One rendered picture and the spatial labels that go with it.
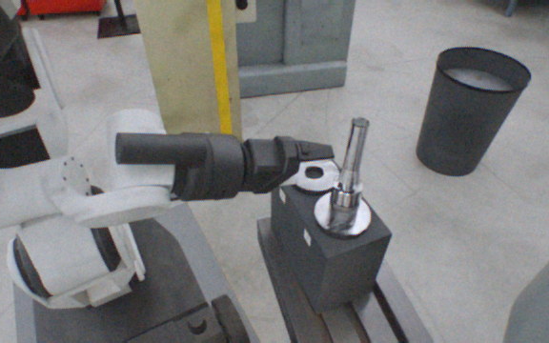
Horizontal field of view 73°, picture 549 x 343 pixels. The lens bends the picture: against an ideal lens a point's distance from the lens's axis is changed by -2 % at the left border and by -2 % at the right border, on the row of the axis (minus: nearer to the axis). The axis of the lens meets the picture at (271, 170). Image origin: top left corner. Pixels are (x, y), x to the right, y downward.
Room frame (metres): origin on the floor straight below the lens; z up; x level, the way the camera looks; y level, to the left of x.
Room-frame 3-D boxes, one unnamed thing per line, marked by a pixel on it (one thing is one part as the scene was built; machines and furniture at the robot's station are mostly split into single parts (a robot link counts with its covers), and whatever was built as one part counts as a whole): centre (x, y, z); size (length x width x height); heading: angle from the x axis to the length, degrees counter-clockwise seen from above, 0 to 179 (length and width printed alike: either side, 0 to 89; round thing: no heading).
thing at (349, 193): (0.40, -0.11, 1.19); 0.05 x 0.05 x 0.01
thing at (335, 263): (0.44, -0.09, 1.03); 0.22 x 0.12 x 0.20; 23
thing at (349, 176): (0.40, -0.11, 1.25); 0.03 x 0.03 x 0.11
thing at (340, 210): (0.40, -0.11, 1.16); 0.05 x 0.05 x 0.06
